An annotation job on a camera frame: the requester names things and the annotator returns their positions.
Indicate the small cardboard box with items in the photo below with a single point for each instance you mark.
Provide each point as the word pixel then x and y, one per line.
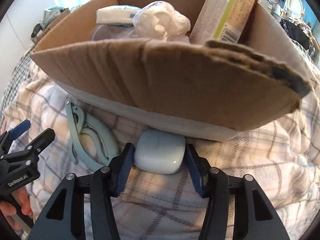
pixel 51 17

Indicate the grey-green plastic clamp tool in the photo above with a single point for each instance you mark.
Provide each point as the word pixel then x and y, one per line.
pixel 81 123

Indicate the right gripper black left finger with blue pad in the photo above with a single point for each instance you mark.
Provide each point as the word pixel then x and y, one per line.
pixel 63 215

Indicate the yellow-green product box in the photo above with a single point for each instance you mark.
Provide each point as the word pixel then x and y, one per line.
pixel 224 20

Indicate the clear plastic container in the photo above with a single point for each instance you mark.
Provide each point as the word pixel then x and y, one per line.
pixel 106 32

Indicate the plaid beige blanket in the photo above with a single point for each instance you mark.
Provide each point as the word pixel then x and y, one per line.
pixel 283 157

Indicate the oval white vanity mirror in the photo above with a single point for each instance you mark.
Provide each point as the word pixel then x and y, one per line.
pixel 296 8

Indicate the large open cardboard box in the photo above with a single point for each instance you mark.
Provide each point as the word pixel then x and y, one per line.
pixel 213 91

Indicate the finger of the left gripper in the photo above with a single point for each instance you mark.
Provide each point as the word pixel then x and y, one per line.
pixel 42 141
pixel 8 137

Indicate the green checked bed sheet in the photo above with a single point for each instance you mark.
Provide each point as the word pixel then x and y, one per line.
pixel 19 75

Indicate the cream lace sock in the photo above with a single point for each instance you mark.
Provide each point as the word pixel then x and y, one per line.
pixel 159 20

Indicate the white earbuds case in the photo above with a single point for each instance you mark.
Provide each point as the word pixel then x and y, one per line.
pixel 159 152

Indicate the black jacket on chair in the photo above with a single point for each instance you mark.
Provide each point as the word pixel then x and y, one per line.
pixel 295 33

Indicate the blue white tissue pack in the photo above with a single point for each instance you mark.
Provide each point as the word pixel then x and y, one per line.
pixel 116 15

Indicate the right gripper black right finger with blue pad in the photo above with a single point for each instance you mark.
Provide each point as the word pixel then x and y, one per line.
pixel 254 215

